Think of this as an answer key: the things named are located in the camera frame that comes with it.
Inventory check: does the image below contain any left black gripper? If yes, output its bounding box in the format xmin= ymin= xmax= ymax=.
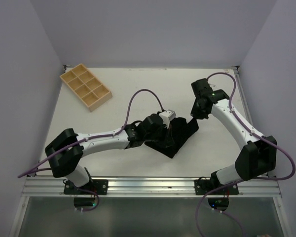
xmin=145 ymin=122 xmax=174 ymax=148

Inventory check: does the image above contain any black underwear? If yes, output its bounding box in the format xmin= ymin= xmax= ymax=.
xmin=145 ymin=117 xmax=199 ymax=158

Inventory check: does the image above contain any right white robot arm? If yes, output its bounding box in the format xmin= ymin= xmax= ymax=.
xmin=191 ymin=79 xmax=277 ymax=194

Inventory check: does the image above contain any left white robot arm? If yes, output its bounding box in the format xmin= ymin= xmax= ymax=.
xmin=45 ymin=110 xmax=176 ymax=194

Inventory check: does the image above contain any wooden compartment tray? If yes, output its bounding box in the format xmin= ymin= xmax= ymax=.
xmin=60 ymin=64 xmax=112 ymax=112

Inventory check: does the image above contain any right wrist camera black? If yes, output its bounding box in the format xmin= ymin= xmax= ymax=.
xmin=191 ymin=79 xmax=213 ymax=98

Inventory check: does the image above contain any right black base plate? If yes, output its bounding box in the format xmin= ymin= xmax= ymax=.
xmin=194 ymin=179 xmax=239 ymax=196

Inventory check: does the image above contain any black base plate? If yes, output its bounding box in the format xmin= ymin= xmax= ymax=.
xmin=194 ymin=179 xmax=239 ymax=196
xmin=63 ymin=179 xmax=109 ymax=195

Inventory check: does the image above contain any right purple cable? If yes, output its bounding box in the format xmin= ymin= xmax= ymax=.
xmin=196 ymin=72 xmax=296 ymax=237

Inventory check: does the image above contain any purple cable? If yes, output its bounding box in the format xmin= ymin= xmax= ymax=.
xmin=196 ymin=72 xmax=296 ymax=237
xmin=17 ymin=88 xmax=165 ymax=212

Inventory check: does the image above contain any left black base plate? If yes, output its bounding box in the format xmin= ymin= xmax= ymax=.
xmin=63 ymin=179 xmax=109 ymax=195

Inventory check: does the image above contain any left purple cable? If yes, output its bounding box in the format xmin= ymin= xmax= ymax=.
xmin=17 ymin=88 xmax=165 ymax=212

